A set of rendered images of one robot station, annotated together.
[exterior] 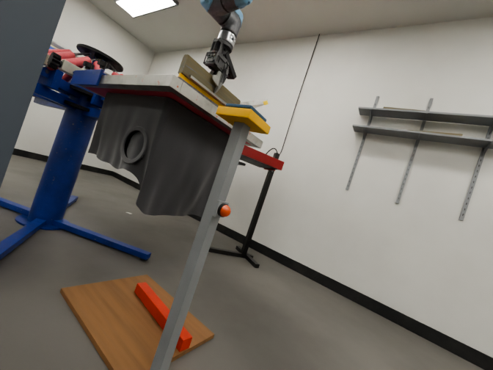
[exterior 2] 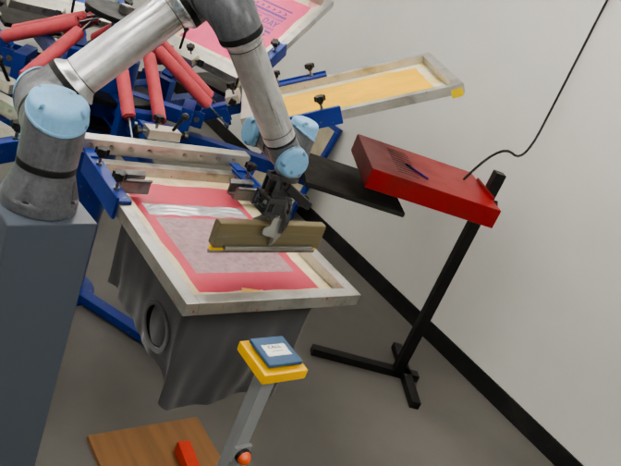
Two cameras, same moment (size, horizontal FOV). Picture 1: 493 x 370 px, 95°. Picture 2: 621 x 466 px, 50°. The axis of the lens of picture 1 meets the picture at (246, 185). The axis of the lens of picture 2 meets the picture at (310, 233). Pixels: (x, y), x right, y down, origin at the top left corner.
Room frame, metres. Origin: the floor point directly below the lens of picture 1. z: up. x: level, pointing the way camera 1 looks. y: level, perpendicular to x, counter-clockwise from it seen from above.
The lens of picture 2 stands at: (-0.62, -0.20, 1.88)
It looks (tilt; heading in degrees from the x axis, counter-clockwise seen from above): 23 degrees down; 13
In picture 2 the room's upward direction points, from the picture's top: 22 degrees clockwise
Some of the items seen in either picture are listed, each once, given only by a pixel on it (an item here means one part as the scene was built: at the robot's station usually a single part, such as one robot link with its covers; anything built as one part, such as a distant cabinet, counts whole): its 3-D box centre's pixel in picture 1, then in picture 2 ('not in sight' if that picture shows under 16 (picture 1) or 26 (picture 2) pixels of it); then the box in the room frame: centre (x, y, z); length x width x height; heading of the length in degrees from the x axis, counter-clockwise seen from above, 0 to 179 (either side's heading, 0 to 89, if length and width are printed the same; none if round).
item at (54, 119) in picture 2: not in sight; (54, 126); (0.43, 0.60, 1.37); 0.13 x 0.12 x 0.14; 49
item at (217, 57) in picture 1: (218, 57); (276, 192); (0.97, 0.29, 1.23); 0.09 x 0.08 x 0.12; 146
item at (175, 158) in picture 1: (193, 170); (237, 349); (0.97, 0.24, 0.74); 0.45 x 0.03 x 0.43; 146
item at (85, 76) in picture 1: (90, 80); (105, 184); (1.03, 0.83, 0.98); 0.30 x 0.05 x 0.07; 56
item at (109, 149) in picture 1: (128, 139); (152, 294); (0.95, 0.53, 0.77); 0.46 x 0.09 x 0.36; 56
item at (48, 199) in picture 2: not in sight; (42, 180); (0.42, 0.59, 1.25); 0.15 x 0.15 x 0.10
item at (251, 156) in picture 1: (247, 155); (421, 178); (2.35, 0.09, 1.06); 0.61 x 0.46 x 0.12; 116
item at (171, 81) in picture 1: (170, 112); (216, 228); (1.13, 0.48, 0.97); 0.79 x 0.58 x 0.04; 56
